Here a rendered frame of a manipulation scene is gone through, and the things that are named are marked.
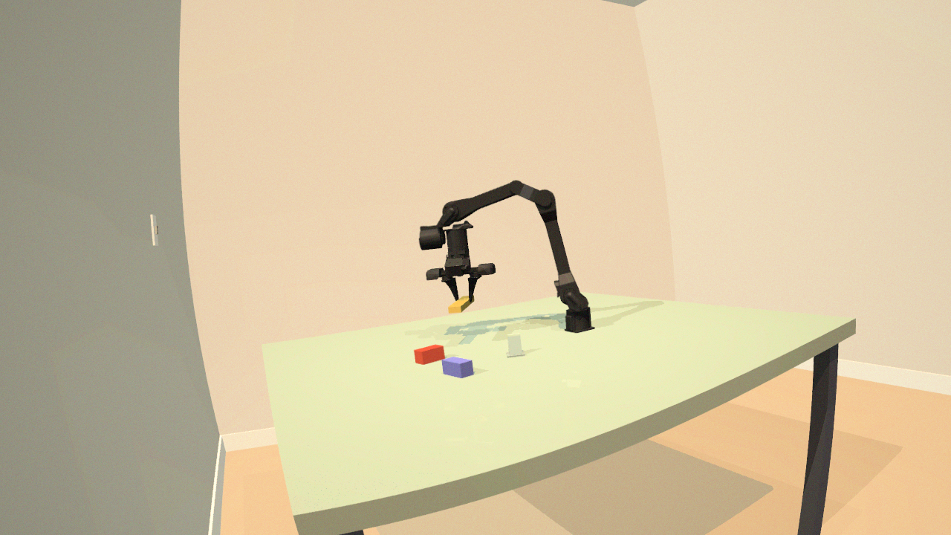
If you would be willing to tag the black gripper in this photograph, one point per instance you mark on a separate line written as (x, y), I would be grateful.
(475, 272)

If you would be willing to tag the purple block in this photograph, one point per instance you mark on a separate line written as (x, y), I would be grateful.
(457, 367)

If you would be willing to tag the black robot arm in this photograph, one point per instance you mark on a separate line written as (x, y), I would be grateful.
(578, 316)

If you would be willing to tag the orange bar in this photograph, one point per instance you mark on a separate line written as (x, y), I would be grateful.
(460, 305)

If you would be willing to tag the red rectangular block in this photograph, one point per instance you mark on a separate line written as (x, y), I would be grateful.
(429, 354)

